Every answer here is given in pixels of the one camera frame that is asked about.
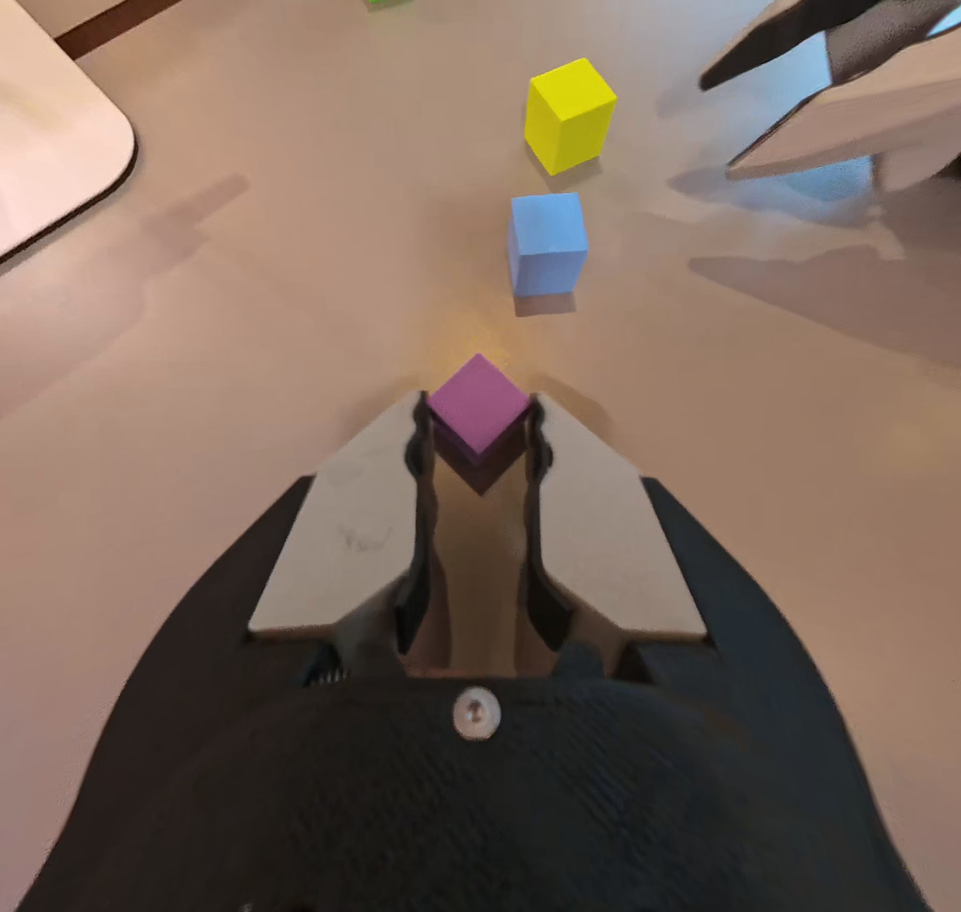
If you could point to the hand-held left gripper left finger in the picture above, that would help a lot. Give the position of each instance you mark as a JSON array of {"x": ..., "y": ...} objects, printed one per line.
[{"x": 345, "y": 544}]

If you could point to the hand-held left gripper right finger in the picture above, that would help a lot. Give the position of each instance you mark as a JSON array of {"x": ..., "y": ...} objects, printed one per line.
[{"x": 616, "y": 551}]

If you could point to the purple foam cube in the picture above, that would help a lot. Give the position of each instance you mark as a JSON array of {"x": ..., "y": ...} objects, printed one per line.
[{"x": 477, "y": 409}]

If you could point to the yellow foam cube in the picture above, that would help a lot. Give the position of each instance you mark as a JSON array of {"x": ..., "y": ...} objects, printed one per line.
[{"x": 571, "y": 116}]

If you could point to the light blue foam cube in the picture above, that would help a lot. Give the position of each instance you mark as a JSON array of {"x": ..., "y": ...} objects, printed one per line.
[{"x": 549, "y": 239}]

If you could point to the white document stand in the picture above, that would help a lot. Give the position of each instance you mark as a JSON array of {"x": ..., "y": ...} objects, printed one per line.
[{"x": 52, "y": 132}]

